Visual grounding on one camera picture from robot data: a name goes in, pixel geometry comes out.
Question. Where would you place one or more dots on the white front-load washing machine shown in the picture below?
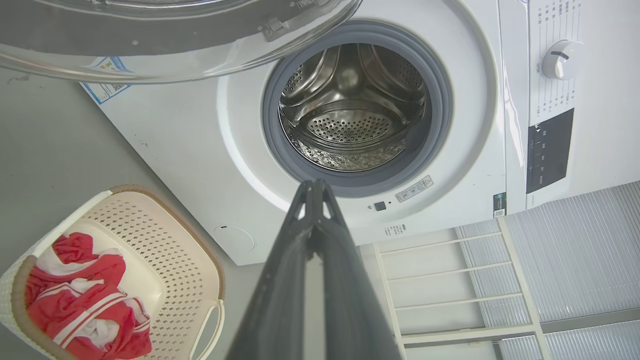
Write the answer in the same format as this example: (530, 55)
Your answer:
(200, 150)

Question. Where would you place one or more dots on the blue energy label sticker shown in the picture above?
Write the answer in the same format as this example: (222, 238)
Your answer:
(105, 92)

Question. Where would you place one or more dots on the white round control knob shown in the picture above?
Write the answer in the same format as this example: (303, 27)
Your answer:
(561, 61)

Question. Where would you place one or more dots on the round white filter cover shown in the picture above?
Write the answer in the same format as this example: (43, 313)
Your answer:
(234, 239)

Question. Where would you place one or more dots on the red and white garment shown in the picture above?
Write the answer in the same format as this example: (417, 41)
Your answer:
(75, 300)

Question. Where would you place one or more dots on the white warning sticker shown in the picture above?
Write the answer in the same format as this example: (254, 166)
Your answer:
(414, 189)

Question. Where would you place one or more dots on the cream perforated laundry basket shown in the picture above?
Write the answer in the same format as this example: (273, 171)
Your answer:
(165, 245)

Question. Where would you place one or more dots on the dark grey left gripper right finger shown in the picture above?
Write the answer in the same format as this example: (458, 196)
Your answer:
(350, 310)

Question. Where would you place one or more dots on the white metal frame rack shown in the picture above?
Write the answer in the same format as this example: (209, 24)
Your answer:
(465, 334)

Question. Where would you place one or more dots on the black display panel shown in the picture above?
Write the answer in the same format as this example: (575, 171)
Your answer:
(550, 155)

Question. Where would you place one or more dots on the small QR code sticker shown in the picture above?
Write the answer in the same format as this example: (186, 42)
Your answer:
(499, 205)

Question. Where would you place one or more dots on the round black glass washer door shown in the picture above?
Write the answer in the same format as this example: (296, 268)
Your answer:
(150, 35)

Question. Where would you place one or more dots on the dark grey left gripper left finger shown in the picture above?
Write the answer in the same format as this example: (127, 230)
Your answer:
(275, 310)

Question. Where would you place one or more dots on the perforated steel washer drum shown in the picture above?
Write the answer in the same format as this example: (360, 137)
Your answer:
(350, 125)

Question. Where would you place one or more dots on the ribbed translucent panel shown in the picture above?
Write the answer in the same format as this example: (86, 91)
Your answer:
(590, 250)

